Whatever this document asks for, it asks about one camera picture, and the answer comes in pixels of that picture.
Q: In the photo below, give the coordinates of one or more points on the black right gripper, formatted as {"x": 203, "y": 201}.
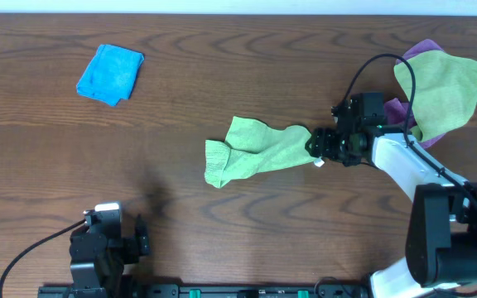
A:
{"x": 321, "y": 146}

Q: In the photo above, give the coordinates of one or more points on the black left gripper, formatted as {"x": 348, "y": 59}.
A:
{"x": 139, "y": 244}

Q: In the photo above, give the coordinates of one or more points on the light green cloth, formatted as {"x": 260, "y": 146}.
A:
{"x": 252, "y": 147}

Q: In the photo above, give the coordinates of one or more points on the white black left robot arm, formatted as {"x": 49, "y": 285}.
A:
{"x": 101, "y": 278}

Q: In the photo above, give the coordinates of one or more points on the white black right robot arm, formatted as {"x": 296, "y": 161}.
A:
{"x": 441, "y": 245}

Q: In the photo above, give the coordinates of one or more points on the purple cloth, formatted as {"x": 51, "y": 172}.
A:
{"x": 395, "y": 110}

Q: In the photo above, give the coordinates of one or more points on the olive green cloth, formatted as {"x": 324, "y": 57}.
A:
{"x": 446, "y": 91}

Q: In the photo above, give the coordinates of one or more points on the folded blue cloth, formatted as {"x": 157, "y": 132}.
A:
{"x": 111, "y": 75}

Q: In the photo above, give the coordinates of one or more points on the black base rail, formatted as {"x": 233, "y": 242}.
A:
{"x": 321, "y": 291}

